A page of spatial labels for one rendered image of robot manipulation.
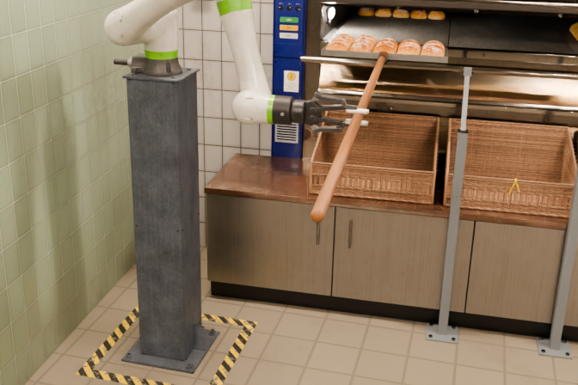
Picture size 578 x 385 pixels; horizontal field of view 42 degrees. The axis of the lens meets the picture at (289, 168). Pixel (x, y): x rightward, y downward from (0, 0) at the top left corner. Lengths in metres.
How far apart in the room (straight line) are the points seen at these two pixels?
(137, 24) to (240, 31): 0.37
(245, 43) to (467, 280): 1.55
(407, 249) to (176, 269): 1.02
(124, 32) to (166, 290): 1.06
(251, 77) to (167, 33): 0.45
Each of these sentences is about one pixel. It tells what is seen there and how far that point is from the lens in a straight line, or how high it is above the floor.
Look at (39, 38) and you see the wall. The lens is 3.01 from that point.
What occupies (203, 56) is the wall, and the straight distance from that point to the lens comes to 3.85.
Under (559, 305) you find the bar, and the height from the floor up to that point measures 0.22.
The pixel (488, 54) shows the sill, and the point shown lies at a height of 1.16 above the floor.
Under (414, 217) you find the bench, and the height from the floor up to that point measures 0.53.
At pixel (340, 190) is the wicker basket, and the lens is 3.33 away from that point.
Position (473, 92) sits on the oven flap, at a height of 0.98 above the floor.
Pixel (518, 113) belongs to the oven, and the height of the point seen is 0.89.
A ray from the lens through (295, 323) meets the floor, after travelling 3.48.
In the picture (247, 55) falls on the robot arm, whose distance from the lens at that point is 2.47.
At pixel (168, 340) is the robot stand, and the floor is 0.10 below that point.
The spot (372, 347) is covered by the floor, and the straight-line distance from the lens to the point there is 3.35.
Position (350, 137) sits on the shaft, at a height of 1.20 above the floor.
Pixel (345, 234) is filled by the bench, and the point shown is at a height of 0.42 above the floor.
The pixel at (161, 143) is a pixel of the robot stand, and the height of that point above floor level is 0.95.
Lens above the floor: 1.81
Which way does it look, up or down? 20 degrees down
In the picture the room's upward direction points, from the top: 1 degrees clockwise
